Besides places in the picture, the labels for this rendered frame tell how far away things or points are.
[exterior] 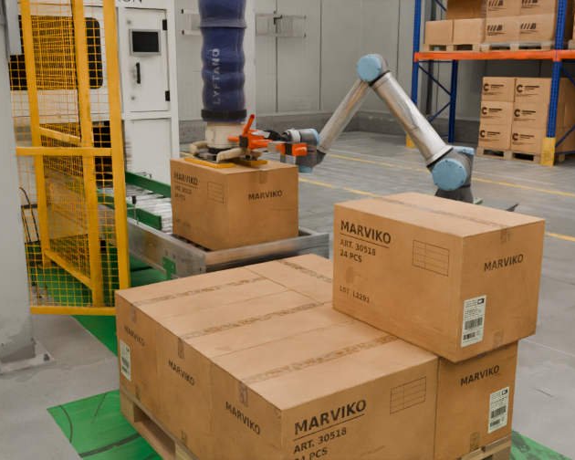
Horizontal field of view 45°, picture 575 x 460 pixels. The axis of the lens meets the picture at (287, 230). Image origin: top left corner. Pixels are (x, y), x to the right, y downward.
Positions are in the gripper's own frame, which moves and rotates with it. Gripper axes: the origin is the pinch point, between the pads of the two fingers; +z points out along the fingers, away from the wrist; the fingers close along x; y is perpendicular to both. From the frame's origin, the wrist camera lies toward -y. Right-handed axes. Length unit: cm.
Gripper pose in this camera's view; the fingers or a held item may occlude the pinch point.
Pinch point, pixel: (254, 141)
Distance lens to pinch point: 327.0
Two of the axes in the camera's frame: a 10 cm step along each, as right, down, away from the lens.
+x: 0.2, -9.7, -2.4
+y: -5.7, -2.1, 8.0
